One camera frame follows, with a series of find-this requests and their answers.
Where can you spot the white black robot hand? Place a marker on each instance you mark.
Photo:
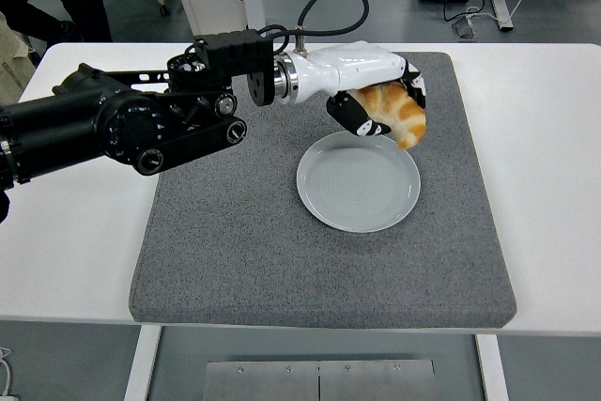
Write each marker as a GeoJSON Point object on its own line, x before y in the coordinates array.
{"type": "Point", "coordinates": [357, 65]}

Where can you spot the golden croissant bread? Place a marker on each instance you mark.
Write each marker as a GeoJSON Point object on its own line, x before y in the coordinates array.
{"type": "Point", "coordinates": [408, 121]}

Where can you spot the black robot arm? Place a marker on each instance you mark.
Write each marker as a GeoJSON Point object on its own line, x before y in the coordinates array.
{"type": "Point", "coordinates": [70, 124]}

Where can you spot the round grey plate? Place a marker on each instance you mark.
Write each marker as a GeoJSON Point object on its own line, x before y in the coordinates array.
{"type": "Point", "coordinates": [357, 189]}

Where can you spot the grey floor socket box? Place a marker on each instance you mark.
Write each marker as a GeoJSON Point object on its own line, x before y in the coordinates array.
{"type": "Point", "coordinates": [465, 29]}

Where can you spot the grey felt mat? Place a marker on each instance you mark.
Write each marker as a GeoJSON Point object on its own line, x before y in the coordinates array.
{"type": "Point", "coordinates": [282, 255]}

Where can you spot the white table leg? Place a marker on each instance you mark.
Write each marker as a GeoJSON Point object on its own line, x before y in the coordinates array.
{"type": "Point", "coordinates": [141, 363]}
{"type": "Point", "coordinates": [493, 368]}

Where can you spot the beige cloth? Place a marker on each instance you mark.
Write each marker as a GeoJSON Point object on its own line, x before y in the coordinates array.
{"type": "Point", "coordinates": [11, 67]}

